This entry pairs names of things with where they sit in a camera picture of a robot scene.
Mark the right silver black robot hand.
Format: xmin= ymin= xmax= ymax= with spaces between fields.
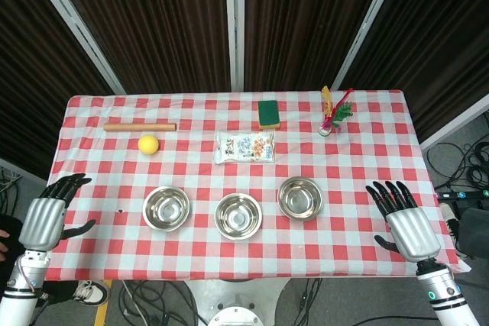
xmin=365 ymin=179 xmax=442 ymax=263

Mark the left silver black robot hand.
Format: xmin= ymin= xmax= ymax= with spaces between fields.
xmin=18 ymin=173 xmax=97 ymax=253

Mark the stainless steel bowl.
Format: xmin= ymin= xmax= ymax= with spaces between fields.
xmin=277 ymin=176 xmax=324 ymax=222
xmin=213 ymin=192 xmax=264 ymax=241
xmin=142 ymin=186 xmax=191 ymax=233

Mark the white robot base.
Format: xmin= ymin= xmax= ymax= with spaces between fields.
xmin=182 ymin=278 xmax=295 ymax=326

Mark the person in black clothes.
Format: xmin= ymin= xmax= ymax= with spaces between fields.
xmin=0 ymin=214 xmax=25 ymax=266

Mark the black power strip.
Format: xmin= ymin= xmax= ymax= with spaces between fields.
xmin=435 ymin=188 xmax=489 ymax=202

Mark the black white sneaker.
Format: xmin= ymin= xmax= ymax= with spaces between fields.
xmin=71 ymin=279 xmax=110 ymax=307

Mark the yellow ball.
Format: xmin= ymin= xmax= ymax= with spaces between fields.
xmin=138 ymin=134 xmax=160 ymax=157

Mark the wooden rolling pin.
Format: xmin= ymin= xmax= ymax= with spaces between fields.
xmin=103 ymin=122 xmax=178 ymax=133

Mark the colourful feather shuttlecock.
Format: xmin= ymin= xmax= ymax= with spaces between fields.
xmin=318 ymin=85 xmax=355 ymax=137

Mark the red white checked tablecloth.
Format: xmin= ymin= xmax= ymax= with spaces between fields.
xmin=44 ymin=89 xmax=473 ymax=282

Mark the green yellow sponge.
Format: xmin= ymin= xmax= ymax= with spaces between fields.
xmin=257 ymin=100 xmax=282 ymax=131

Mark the white snack bag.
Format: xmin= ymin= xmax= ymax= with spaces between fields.
xmin=212 ymin=131 xmax=277 ymax=165

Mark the black floor cable bundle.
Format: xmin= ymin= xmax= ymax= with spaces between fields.
xmin=425 ymin=141 xmax=489 ymax=190
xmin=117 ymin=279 xmax=200 ymax=326

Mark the white partition post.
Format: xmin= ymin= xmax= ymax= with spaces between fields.
xmin=330 ymin=0 xmax=406 ymax=91
xmin=21 ymin=0 xmax=128 ymax=95
xmin=223 ymin=0 xmax=246 ymax=92

